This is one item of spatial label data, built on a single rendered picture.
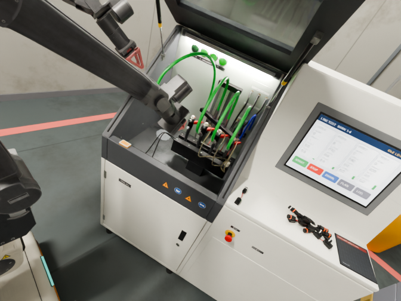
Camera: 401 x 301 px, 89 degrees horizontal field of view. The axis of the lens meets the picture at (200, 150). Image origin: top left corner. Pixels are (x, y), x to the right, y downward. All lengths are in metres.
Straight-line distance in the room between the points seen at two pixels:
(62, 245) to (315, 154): 1.72
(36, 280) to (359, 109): 1.73
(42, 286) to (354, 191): 1.60
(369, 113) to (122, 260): 1.72
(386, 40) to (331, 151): 2.65
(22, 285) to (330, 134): 1.65
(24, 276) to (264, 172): 1.34
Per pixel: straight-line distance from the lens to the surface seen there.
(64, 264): 1.81
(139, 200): 1.28
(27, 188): 0.54
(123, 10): 0.88
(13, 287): 1.53
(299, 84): 1.02
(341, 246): 1.21
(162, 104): 0.57
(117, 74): 0.45
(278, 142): 1.05
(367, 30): 3.64
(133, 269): 1.77
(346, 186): 1.16
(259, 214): 1.00
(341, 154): 1.10
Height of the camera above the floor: 1.67
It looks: 37 degrees down
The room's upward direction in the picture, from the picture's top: 23 degrees clockwise
